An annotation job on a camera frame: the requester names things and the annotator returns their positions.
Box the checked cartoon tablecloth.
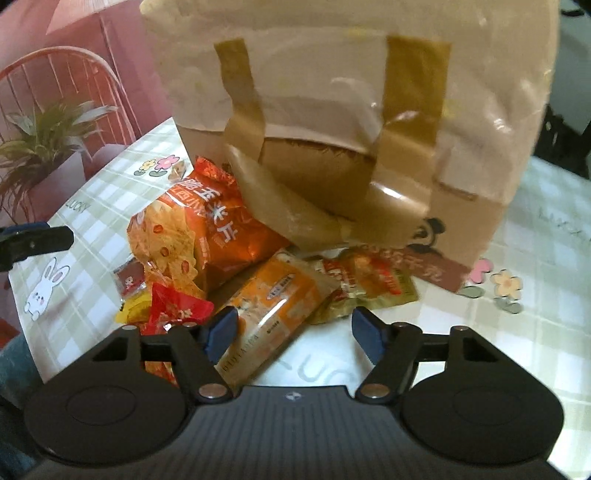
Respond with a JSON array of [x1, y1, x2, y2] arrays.
[[9, 117, 591, 472]]

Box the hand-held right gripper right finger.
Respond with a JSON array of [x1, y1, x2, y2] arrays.
[[352, 307, 530, 407]]

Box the gold snack pouch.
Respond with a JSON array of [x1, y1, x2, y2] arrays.
[[309, 247, 419, 326]]

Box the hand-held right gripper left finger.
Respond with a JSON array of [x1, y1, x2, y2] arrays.
[[62, 305, 240, 407]]

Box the large orange chip packet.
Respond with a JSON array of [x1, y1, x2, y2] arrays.
[[127, 157, 290, 297]]

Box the flat dark red packet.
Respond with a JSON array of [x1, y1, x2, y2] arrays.
[[113, 258, 149, 296]]

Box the yellow snack packet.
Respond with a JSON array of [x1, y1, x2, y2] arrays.
[[115, 292, 154, 326]]

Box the shiny red snack packet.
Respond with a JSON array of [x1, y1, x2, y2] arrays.
[[139, 282, 216, 387]]

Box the cardboard box with plastic liner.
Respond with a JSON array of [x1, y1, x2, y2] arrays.
[[139, 0, 562, 294]]

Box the printed backdrop cloth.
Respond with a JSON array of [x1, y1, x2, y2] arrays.
[[0, 0, 185, 334]]

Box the long orange snack packet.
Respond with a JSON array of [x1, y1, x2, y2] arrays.
[[215, 251, 341, 389]]

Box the person's blue trousers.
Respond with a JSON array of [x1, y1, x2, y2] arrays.
[[0, 332, 48, 464]]

